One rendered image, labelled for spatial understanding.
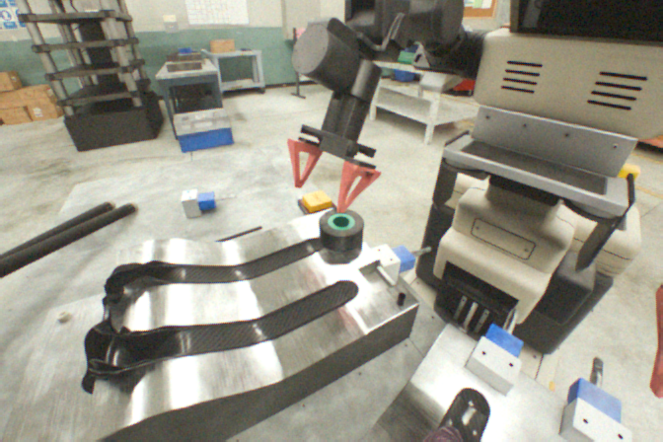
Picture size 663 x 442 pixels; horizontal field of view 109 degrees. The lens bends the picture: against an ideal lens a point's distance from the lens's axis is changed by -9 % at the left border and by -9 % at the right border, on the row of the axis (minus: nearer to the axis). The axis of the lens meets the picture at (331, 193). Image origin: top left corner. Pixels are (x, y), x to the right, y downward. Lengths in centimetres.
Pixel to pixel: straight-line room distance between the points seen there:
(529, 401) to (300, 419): 28
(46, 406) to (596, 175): 78
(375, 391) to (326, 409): 7
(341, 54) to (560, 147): 37
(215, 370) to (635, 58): 63
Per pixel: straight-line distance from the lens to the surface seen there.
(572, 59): 53
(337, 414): 43
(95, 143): 436
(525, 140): 54
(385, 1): 38
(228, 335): 38
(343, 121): 37
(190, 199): 74
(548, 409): 45
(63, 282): 75
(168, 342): 38
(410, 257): 54
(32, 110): 694
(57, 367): 52
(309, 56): 33
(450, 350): 43
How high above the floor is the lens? 121
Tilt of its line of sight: 32 degrees down
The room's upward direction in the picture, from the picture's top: straight up
